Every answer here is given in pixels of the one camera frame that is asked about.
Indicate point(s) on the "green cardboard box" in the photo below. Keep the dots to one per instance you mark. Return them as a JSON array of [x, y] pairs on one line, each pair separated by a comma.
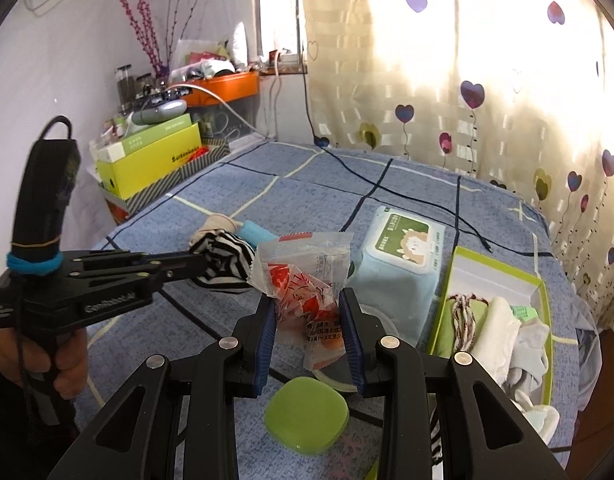
[[487, 270]]

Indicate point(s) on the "light grey cloth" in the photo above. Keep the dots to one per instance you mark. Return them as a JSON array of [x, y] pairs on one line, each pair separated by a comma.
[[532, 350]]

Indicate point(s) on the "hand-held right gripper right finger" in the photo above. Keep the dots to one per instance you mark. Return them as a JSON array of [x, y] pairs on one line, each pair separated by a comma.
[[349, 340]]

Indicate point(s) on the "purple flower branches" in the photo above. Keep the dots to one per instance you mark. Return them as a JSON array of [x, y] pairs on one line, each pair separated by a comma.
[[159, 67]]

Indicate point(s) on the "green flat box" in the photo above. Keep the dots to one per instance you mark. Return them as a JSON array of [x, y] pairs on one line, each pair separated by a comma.
[[157, 132]]

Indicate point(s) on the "person's left forearm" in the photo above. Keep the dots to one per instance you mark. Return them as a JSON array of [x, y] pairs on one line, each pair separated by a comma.
[[7, 430]]

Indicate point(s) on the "person's left hand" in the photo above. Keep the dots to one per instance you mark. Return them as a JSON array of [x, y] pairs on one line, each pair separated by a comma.
[[71, 367]]

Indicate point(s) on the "blue checked bed sheet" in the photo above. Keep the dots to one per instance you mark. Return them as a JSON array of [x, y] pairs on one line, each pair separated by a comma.
[[312, 185]]

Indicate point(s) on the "glass jar dark lid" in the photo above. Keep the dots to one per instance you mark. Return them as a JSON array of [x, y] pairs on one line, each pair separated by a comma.
[[144, 85], [124, 85]]

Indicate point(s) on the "beige sock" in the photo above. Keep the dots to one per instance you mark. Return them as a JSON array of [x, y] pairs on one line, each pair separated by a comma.
[[217, 222]]

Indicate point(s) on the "yellow cardboard box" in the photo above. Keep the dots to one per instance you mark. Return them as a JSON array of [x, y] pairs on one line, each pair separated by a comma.
[[152, 167]]

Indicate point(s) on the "black white striped box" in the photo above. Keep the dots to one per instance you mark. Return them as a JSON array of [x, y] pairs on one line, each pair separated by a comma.
[[162, 190]]

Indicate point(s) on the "clear plastic box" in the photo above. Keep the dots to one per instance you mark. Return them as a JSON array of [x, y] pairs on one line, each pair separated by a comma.
[[237, 121]]

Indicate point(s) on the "grey oval case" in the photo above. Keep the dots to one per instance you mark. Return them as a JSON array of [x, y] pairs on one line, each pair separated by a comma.
[[159, 111]]

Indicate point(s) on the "teal cloth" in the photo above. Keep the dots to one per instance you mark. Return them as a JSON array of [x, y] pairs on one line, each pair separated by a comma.
[[259, 232]]

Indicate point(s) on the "round cotton pad stack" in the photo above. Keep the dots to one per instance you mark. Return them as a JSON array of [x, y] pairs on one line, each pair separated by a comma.
[[332, 381]]

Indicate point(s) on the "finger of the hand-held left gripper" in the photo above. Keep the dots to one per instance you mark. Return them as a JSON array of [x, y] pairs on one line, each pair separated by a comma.
[[177, 260], [177, 275]]

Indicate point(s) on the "orange tray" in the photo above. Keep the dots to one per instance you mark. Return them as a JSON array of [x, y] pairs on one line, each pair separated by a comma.
[[227, 87]]

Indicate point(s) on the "black white striped sock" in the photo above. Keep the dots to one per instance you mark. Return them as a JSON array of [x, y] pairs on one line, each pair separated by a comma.
[[227, 260]]

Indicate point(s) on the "small white box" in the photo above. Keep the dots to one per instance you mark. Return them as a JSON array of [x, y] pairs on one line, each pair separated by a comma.
[[109, 151]]

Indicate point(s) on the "black white striped cloth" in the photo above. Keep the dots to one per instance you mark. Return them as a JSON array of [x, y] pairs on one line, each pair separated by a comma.
[[437, 440]]

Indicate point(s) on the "blue wet wipes pack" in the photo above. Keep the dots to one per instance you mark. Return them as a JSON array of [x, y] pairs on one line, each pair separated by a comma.
[[402, 270]]

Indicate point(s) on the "cream curtain with hearts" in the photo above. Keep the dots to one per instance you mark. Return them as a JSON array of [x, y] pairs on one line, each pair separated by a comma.
[[437, 60]]

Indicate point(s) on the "clear red plastic packet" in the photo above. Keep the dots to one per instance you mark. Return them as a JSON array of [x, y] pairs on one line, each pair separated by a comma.
[[297, 285]]

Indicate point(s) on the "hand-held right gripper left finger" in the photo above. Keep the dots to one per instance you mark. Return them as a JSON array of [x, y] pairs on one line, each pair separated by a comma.
[[267, 345]]

